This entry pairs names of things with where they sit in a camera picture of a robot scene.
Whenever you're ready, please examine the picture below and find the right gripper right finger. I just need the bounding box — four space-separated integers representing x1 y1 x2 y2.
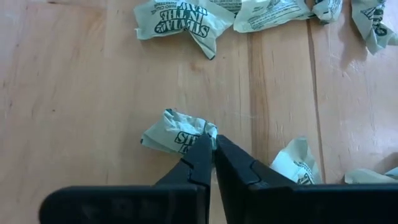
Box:
213 134 295 224

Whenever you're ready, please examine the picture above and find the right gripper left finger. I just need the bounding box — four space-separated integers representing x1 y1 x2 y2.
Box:
154 133 214 224

